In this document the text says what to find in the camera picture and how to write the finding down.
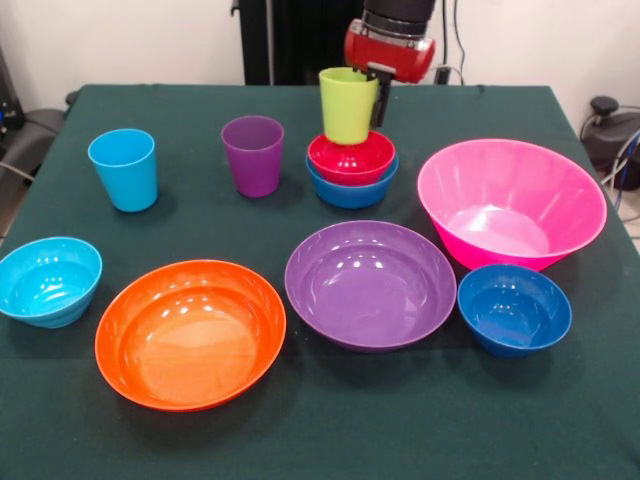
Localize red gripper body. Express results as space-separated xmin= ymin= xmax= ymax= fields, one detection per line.
xmin=342 ymin=18 xmax=438 ymax=86

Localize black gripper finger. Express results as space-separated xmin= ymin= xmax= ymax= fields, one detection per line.
xmin=370 ymin=72 xmax=393 ymax=129

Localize lime green plastic cup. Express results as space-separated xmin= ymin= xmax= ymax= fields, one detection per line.
xmin=318 ymin=67 xmax=380 ymax=147

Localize red small bowl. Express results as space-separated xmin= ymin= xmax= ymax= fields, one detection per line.
xmin=307 ymin=129 xmax=397 ymax=187

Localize blue straight-sided bowl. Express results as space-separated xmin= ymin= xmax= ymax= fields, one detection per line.
xmin=304 ymin=151 xmax=401 ymax=210

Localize purple plastic cup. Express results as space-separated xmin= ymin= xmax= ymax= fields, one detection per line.
xmin=220 ymin=115 xmax=286 ymax=199

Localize large pink bowl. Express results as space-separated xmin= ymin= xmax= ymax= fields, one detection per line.
xmin=416 ymin=138 xmax=609 ymax=273

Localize wide purple bowl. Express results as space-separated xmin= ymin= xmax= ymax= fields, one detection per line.
xmin=283 ymin=219 xmax=458 ymax=354

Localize dark blue small bowl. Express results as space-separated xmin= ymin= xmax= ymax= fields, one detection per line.
xmin=456 ymin=263 xmax=573 ymax=359

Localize light blue plastic cup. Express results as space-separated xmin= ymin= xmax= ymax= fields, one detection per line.
xmin=87 ymin=128 xmax=159 ymax=214

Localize wide orange bowl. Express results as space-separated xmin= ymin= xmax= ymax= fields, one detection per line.
xmin=94 ymin=258 xmax=288 ymax=413

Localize dark green tablecloth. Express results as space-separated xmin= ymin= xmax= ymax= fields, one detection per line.
xmin=0 ymin=83 xmax=640 ymax=480

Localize black equipment box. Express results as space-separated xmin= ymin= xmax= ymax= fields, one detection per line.
xmin=0 ymin=47 xmax=26 ymax=136

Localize light blue small bowl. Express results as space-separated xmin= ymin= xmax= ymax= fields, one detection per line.
xmin=0 ymin=236 xmax=104 ymax=330

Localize black cable with plug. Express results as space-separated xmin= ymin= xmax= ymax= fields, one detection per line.
xmin=433 ymin=0 xmax=469 ymax=86

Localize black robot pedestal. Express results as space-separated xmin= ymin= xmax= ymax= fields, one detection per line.
xmin=230 ymin=0 xmax=369 ymax=86

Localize blue and white cables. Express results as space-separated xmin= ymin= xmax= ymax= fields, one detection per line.
xmin=599 ymin=127 xmax=640 ymax=211

